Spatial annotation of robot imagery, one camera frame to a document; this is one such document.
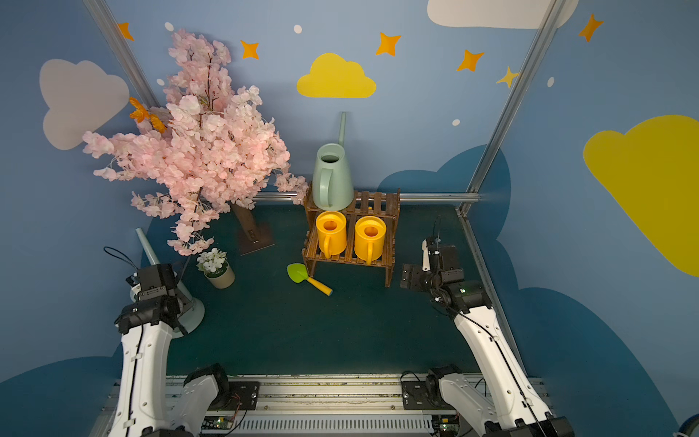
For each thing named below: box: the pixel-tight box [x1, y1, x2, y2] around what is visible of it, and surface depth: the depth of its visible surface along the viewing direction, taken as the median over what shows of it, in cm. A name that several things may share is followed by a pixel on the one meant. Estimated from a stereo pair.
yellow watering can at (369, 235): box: [354, 214, 387, 265], surface depth 81 cm
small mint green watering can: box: [311, 111, 355, 212], surface depth 77 cm
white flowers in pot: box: [196, 247, 236, 289], surface depth 90 cm
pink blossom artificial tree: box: [82, 30, 309, 256], surface depth 70 cm
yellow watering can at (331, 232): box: [315, 211, 347, 260], surface depth 82 cm
